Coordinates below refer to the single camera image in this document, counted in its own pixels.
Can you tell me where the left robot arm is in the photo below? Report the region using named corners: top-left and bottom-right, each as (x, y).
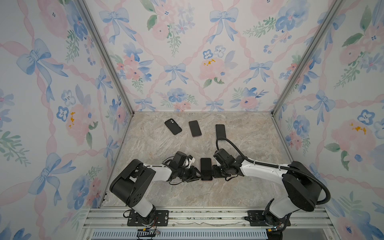
top-left (110, 156), bottom-right (202, 219)

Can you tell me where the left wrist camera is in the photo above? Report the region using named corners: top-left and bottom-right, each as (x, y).
top-left (170, 151), bottom-right (196, 169)

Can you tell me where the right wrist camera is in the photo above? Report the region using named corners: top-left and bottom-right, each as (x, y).
top-left (214, 149), bottom-right (235, 166)

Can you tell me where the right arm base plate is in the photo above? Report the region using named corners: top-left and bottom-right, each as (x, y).
top-left (244, 210), bottom-right (291, 228)

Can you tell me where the corner aluminium post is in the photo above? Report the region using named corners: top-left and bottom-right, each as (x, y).
top-left (271, 0), bottom-right (344, 118)
top-left (74, 0), bottom-right (134, 117)

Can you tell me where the phone with pink edge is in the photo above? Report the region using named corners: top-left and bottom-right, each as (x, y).
top-left (189, 120), bottom-right (202, 137)

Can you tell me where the blue phone black screen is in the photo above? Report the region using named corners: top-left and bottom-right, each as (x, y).
top-left (215, 124), bottom-right (227, 141)

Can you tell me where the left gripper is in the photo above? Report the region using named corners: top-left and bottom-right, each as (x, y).
top-left (177, 165), bottom-right (204, 183)

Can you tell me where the aluminium rail frame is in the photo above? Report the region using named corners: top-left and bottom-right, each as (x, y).
top-left (77, 191), bottom-right (340, 240)

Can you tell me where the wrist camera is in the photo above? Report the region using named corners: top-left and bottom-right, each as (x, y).
top-left (170, 151), bottom-right (196, 169)
top-left (214, 149), bottom-right (235, 166)

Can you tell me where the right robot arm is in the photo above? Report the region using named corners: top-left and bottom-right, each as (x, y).
top-left (213, 156), bottom-right (331, 227)

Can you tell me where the black phone case with camera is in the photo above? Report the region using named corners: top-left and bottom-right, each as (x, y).
top-left (165, 119), bottom-right (182, 135)

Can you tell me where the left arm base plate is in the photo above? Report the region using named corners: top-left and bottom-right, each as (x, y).
top-left (127, 210), bottom-right (169, 227)

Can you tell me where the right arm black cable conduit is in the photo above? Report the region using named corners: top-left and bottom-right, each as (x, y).
top-left (215, 137), bottom-right (331, 205)

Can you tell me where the right corner aluminium post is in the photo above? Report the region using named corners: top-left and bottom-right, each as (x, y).
top-left (271, 0), bottom-right (344, 118)

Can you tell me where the left corner aluminium post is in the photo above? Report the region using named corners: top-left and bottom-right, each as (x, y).
top-left (74, 0), bottom-right (134, 117)

